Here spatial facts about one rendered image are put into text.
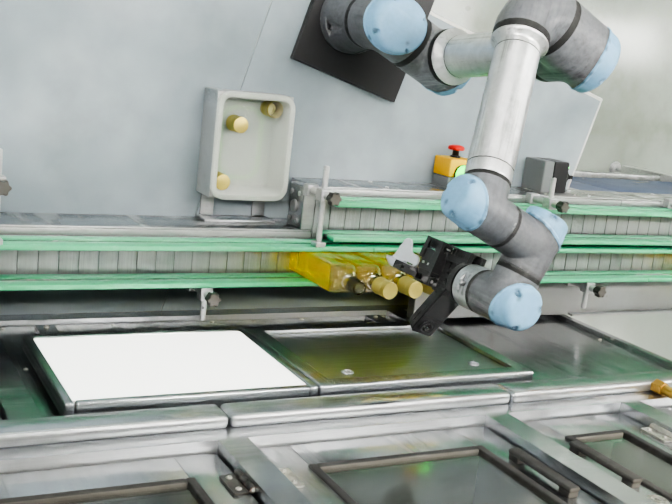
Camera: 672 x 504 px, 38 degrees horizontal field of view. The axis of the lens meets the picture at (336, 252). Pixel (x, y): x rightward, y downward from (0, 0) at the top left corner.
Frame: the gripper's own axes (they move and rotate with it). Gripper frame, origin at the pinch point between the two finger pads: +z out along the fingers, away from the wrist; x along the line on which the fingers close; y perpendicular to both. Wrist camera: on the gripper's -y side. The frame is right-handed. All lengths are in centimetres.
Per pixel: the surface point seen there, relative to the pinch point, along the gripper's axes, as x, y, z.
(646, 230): -91, 33, 34
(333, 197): 7.3, 6.9, 20.8
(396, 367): -6.9, -17.8, -2.1
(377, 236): -10.0, 3.3, 26.9
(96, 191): 44, -11, 47
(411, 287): -8.1, -3.1, 5.5
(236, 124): 24.3, 12.8, 40.5
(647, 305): -103, 15, 34
